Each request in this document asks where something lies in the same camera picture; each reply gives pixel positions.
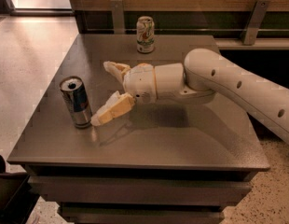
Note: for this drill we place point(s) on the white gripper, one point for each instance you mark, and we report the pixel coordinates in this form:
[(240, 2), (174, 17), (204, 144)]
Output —
[(140, 83)]

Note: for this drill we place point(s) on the silver blue redbull can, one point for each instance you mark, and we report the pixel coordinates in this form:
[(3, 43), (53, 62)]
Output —
[(76, 99)]

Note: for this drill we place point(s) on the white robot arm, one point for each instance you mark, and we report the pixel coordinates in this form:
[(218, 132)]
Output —
[(202, 74)]

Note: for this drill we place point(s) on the white green soda can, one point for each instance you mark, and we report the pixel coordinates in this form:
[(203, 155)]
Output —
[(145, 30)]

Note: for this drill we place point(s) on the orange fruit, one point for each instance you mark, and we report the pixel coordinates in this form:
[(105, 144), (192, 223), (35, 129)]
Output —
[(144, 64)]

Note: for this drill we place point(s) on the grey drawer cabinet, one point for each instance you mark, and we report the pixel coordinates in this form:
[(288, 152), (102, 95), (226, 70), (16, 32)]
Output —
[(159, 164)]

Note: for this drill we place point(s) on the left metal bracket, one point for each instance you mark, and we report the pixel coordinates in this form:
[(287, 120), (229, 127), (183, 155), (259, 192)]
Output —
[(118, 20)]

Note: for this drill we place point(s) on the metal bracket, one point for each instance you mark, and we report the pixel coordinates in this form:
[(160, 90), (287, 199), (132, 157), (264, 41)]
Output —
[(250, 32), (118, 20)]

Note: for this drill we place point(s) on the right metal bracket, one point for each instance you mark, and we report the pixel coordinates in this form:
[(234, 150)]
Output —
[(250, 32)]

